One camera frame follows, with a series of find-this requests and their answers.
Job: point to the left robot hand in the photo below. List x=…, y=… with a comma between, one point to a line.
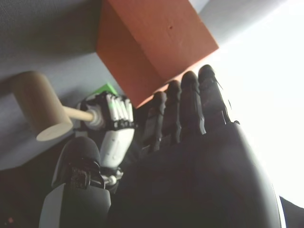
x=190, y=178

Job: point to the wooden mallet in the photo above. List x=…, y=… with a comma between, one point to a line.
x=40, y=104

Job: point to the large orange cube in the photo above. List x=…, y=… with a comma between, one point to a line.
x=152, y=47

